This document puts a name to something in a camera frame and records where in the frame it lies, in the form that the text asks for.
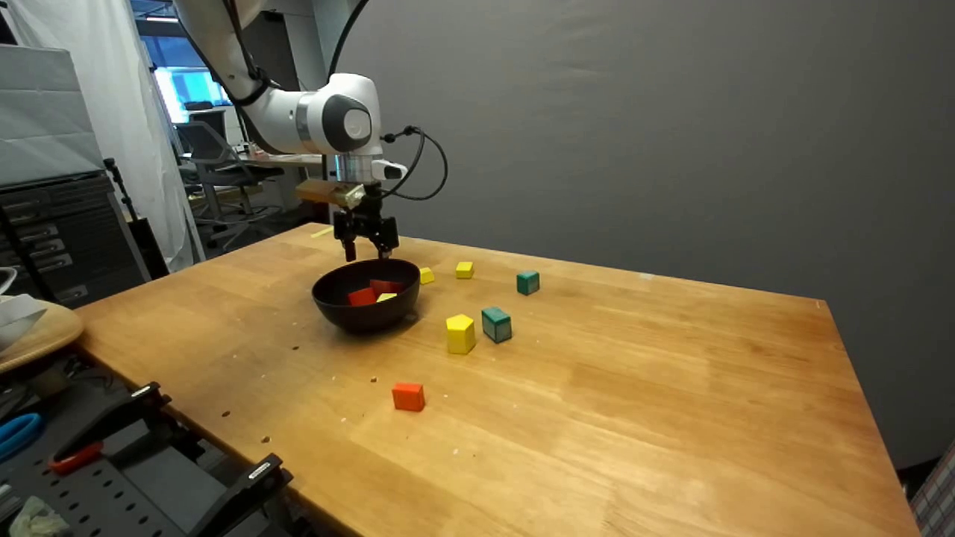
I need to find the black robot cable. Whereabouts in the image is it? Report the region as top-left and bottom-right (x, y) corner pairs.
(381, 123), (450, 202)

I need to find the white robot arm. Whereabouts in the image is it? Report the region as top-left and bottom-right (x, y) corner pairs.
(174, 0), (401, 258)

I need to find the red cube block front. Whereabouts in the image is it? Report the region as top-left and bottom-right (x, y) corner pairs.
(392, 382), (426, 410)

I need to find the round wooden side table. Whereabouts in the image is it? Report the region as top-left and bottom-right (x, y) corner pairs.
(0, 302), (83, 372)

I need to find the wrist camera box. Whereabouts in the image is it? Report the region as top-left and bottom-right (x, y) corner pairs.
(296, 179), (366, 209)

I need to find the teal cube block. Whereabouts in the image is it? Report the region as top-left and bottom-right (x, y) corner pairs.
(480, 306), (513, 342)
(516, 272), (541, 294)

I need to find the red triangular prism block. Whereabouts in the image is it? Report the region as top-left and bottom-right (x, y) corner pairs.
(347, 287), (380, 306)

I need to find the black clamp bar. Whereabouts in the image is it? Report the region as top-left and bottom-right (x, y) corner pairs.
(187, 454), (289, 537)

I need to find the grey backdrop screen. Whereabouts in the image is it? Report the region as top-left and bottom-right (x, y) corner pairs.
(341, 0), (955, 466)

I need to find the small yellow block behind bowl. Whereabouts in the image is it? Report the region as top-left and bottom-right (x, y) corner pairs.
(419, 266), (436, 284)

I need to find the black equipment rack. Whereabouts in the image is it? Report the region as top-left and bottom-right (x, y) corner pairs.
(0, 172), (145, 306)

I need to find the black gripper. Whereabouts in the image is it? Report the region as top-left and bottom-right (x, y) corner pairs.
(333, 187), (396, 263)

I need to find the orange handled clamp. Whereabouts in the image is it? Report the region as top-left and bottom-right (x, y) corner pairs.
(48, 440), (101, 475)

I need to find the black pegboard cart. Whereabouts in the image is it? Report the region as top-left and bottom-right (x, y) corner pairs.
(0, 354), (301, 537)

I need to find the yellow pentagon block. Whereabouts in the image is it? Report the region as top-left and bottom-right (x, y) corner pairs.
(444, 312), (478, 354)

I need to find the small yellow cube far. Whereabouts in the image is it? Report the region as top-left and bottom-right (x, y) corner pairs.
(453, 258), (474, 279)

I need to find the black bowl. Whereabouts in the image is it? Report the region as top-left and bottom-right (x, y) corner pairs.
(310, 258), (420, 334)

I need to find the blue scissors handle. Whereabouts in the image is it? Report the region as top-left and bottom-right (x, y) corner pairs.
(0, 410), (41, 458)

